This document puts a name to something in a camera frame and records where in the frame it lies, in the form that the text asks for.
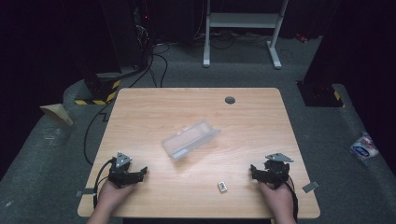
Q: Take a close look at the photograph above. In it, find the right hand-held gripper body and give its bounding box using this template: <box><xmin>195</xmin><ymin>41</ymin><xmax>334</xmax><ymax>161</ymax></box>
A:
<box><xmin>263</xmin><ymin>152</ymin><xmax>294</xmax><ymax>189</ymax></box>

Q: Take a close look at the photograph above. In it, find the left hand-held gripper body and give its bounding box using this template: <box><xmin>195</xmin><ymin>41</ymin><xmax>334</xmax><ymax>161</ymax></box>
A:
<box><xmin>106</xmin><ymin>151</ymin><xmax>138</xmax><ymax>189</ymax></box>

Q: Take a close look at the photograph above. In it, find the person's left hand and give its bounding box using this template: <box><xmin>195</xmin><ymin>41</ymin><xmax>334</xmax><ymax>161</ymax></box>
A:
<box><xmin>97</xmin><ymin>179</ymin><xmax>138</xmax><ymax>217</ymax></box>

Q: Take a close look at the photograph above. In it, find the person's right hand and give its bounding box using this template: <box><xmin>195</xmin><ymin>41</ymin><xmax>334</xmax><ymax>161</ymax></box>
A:
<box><xmin>259</xmin><ymin>181</ymin><xmax>295</xmax><ymax>218</ymax></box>

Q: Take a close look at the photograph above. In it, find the grey tape strip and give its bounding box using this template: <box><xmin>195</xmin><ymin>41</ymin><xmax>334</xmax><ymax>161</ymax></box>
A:
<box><xmin>75</xmin><ymin>188</ymin><xmax>98</xmax><ymax>198</ymax></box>
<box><xmin>301</xmin><ymin>180</ymin><xmax>320</xmax><ymax>194</ymax></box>

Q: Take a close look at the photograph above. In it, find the clear plastic box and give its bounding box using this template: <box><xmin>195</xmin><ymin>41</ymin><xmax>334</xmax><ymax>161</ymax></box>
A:
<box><xmin>161</xmin><ymin>119</ymin><xmax>222</xmax><ymax>161</ymax></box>

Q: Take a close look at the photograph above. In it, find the black yellow striped stand base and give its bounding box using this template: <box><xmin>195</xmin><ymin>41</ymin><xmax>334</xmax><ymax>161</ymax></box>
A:
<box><xmin>74</xmin><ymin>72</ymin><xmax>122</xmax><ymax>106</ymax></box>
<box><xmin>296</xmin><ymin>80</ymin><xmax>346</xmax><ymax>108</ymax></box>

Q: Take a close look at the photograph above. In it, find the beige cardboard piece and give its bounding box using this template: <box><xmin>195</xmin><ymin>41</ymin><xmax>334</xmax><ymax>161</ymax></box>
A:
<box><xmin>39</xmin><ymin>103</ymin><xmax>75</xmax><ymax>127</ymax></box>

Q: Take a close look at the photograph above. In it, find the white and blue plastic packet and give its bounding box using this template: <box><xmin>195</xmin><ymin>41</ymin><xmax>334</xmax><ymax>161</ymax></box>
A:
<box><xmin>349</xmin><ymin>131</ymin><xmax>380</xmax><ymax>161</ymax></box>

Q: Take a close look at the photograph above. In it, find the black equipment rack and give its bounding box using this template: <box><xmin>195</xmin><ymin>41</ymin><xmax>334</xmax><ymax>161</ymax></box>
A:
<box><xmin>101</xmin><ymin>0</ymin><xmax>155</xmax><ymax>71</ymax></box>

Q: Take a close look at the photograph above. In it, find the white metal stand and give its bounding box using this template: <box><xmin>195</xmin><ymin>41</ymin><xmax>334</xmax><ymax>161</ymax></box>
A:
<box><xmin>202</xmin><ymin>0</ymin><xmax>290</xmax><ymax>70</ymax></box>

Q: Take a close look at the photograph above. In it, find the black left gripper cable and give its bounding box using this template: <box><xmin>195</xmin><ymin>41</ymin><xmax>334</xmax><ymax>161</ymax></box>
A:
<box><xmin>92</xmin><ymin>158</ymin><xmax>117</xmax><ymax>210</ymax></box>

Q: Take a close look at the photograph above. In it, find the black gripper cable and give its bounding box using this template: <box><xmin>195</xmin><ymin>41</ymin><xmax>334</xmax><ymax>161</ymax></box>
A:
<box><xmin>92</xmin><ymin>158</ymin><xmax>117</xmax><ymax>210</ymax></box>
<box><xmin>283</xmin><ymin>175</ymin><xmax>300</xmax><ymax>222</ymax></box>

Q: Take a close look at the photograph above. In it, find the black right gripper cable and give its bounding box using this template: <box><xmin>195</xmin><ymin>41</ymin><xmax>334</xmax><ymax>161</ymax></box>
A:
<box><xmin>283</xmin><ymin>175</ymin><xmax>300</xmax><ymax>222</ymax></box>

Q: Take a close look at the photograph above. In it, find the black floor cable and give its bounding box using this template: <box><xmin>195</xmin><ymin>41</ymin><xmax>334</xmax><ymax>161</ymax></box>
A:
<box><xmin>82</xmin><ymin>43</ymin><xmax>171</xmax><ymax>166</ymax></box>

